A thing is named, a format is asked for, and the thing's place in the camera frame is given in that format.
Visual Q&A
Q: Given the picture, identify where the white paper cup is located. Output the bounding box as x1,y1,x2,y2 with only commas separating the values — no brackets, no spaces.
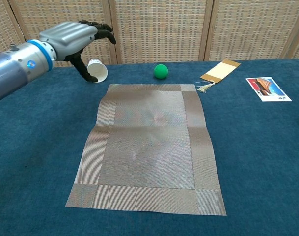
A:
86,58,109,84

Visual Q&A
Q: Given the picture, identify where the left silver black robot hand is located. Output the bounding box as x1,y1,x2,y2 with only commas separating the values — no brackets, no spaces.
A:
38,20,117,84

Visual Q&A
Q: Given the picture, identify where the gray woven placemat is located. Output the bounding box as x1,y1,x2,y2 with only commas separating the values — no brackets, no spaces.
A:
65,83,227,217

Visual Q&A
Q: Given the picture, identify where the beige brown tasselled bookmark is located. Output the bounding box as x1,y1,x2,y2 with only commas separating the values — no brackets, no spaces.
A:
195,59,241,94

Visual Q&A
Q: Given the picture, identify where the red blue picture postcard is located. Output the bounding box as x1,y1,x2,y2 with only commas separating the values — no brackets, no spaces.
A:
245,76,293,102

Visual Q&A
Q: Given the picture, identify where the green ball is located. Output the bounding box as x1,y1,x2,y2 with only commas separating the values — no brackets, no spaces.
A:
153,64,169,80

